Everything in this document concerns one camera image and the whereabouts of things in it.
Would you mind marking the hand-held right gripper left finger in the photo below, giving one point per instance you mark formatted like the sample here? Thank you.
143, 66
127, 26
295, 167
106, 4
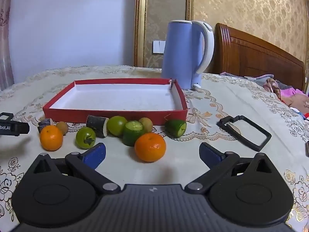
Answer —
96, 154

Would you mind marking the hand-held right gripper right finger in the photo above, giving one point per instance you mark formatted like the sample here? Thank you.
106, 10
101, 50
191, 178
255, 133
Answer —
210, 154

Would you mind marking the green lime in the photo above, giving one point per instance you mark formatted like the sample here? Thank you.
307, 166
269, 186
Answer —
85, 137
116, 125

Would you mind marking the dark sugarcane piece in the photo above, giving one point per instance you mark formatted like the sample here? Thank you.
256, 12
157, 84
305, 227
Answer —
44, 124
96, 125

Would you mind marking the mandarin orange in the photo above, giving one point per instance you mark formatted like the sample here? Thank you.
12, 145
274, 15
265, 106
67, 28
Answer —
51, 137
150, 147

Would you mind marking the green cucumber piece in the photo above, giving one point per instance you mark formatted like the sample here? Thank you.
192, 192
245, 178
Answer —
179, 128
132, 134

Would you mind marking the brown longan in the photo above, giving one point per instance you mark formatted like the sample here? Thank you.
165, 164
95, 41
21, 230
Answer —
62, 127
145, 125

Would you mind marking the red shallow cardboard box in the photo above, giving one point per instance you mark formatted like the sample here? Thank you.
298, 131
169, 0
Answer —
72, 115

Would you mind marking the pink patterned curtain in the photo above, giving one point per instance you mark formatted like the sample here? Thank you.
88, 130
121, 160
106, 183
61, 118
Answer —
4, 53

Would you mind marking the grey cloth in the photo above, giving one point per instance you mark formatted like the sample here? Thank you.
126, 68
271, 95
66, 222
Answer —
262, 78

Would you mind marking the dark object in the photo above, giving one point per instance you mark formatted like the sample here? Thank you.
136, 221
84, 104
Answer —
307, 149

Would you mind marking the blue electric kettle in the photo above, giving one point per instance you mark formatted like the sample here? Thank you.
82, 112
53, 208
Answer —
178, 53

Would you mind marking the wooden bed headboard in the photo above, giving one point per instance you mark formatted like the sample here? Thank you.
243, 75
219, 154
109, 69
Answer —
253, 55

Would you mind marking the black rectangular frame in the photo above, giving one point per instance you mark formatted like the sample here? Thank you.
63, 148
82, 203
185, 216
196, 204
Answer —
237, 137

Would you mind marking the white wall light switch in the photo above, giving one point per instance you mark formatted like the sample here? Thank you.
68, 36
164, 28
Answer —
158, 46

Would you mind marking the gold framed wall panel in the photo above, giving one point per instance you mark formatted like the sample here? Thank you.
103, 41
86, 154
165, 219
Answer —
138, 17

